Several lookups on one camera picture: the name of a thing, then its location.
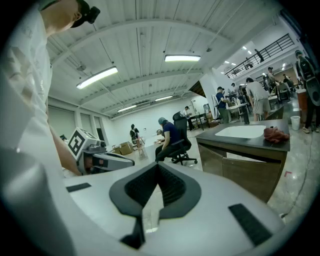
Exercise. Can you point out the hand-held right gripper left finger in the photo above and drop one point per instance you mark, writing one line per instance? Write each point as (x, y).
(120, 195)

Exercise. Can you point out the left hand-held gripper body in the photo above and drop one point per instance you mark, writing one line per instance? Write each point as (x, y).
(82, 140)

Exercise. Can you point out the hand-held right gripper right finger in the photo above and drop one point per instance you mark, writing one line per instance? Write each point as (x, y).
(190, 195)

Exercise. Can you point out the brown wooden cabinet door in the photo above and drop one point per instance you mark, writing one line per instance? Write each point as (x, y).
(250, 178)
(211, 160)

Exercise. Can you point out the person's left forearm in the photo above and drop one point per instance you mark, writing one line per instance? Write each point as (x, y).
(65, 155)

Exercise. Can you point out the white sink basin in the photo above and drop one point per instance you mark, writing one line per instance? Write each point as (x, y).
(240, 131)

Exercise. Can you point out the cardboard box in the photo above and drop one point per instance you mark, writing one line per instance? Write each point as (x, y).
(125, 148)

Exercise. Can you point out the wooden stool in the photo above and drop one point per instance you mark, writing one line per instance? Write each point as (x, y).
(141, 147)

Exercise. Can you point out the black mannequin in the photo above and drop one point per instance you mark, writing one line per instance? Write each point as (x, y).
(134, 133)

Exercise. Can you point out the long ceiling light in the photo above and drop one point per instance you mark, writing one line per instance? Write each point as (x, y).
(97, 77)
(182, 58)
(163, 98)
(127, 108)

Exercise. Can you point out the black office chair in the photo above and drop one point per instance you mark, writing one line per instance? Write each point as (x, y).
(183, 140)

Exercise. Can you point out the black vanity top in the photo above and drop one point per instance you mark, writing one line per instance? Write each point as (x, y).
(207, 138)

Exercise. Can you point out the person's white shirt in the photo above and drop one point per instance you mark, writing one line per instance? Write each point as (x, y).
(27, 75)

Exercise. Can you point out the red cloth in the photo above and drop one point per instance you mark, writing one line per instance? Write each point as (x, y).
(275, 135)

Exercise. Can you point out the person's head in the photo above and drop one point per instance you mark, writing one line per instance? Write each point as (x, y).
(60, 15)

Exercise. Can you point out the white plastic bucket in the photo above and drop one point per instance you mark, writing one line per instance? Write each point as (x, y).
(295, 123)

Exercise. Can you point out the black balcony railing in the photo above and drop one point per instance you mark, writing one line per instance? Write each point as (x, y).
(265, 53)

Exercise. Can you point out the black head-mounted camera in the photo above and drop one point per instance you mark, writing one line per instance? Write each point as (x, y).
(93, 14)

